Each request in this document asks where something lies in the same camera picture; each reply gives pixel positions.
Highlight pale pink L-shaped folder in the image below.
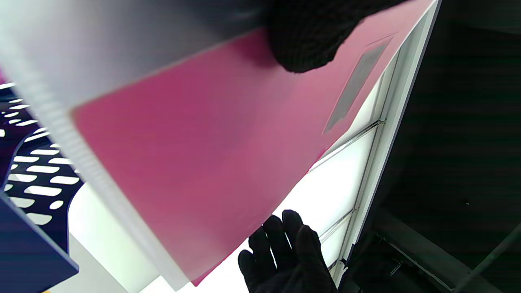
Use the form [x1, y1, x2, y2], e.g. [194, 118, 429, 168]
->
[0, 0, 439, 292]

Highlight person's left hand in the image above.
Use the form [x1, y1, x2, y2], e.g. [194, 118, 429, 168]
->
[265, 0, 409, 74]

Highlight person's right hand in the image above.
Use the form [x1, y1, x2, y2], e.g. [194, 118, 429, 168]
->
[238, 209, 339, 293]

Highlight pink cardstock sheet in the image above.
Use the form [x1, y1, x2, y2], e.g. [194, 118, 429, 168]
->
[72, 0, 435, 286]

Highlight blue plastic file holder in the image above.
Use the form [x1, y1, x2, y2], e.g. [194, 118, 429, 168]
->
[0, 81, 84, 293]

